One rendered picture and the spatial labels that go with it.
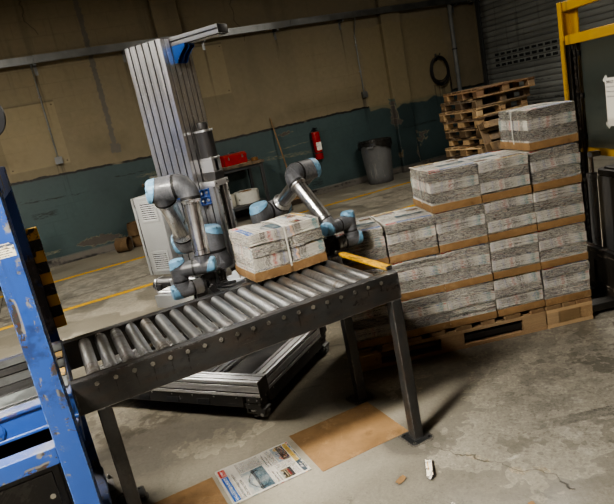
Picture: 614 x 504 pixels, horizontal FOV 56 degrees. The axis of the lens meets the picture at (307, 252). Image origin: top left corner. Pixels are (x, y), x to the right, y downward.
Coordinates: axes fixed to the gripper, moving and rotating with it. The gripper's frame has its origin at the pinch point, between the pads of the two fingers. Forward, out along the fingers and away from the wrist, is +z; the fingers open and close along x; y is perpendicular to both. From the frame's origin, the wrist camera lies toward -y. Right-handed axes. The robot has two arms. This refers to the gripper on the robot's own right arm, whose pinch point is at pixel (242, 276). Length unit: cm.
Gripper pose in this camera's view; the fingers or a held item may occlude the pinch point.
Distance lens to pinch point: 292.6
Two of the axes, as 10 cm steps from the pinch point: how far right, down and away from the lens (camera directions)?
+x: -4.1, -1.1, 9.0
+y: -2.1, -9.6, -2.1
